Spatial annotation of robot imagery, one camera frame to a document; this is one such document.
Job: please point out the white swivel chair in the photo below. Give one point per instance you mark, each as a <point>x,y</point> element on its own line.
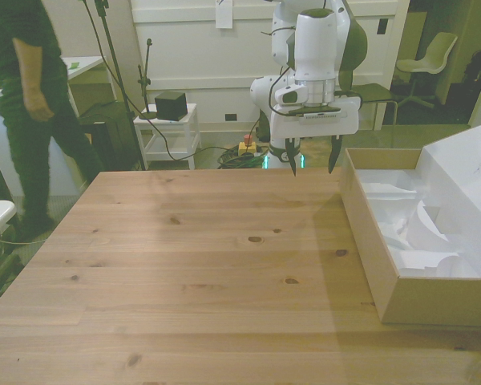
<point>423,68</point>

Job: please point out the white paper sheet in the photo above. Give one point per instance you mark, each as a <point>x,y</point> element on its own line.
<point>223,14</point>

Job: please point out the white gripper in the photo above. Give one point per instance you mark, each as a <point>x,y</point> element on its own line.
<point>316,118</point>

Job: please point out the yellow emergency stop button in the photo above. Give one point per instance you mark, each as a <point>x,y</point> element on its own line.
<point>247,146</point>

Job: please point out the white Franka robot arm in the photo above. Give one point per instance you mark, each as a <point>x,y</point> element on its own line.
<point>314,48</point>

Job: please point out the white crumpled packing paper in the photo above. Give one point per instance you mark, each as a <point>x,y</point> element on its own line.
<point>409,224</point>

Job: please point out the black seat chair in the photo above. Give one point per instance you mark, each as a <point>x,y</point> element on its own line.
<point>374,96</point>

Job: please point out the person in dark clothes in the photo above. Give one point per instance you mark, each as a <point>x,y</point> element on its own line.
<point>28,116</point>

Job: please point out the black tripod stand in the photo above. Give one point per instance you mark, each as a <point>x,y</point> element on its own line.
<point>116,76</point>

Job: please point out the black microphone stand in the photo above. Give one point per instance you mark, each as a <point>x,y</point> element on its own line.
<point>146,84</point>

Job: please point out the small white side table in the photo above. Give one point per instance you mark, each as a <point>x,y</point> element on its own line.
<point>170,134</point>

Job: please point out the white box lid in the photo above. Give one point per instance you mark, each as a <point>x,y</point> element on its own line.
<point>463,180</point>

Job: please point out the white desk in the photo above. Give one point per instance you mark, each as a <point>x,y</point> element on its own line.
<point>86,74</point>

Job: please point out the brown cardboard box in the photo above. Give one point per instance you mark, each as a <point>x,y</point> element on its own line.
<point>374,240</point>

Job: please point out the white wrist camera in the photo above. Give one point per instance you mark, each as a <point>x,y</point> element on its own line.
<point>292,95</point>

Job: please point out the black cube box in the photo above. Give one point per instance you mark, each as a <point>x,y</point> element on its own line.
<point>170,106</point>

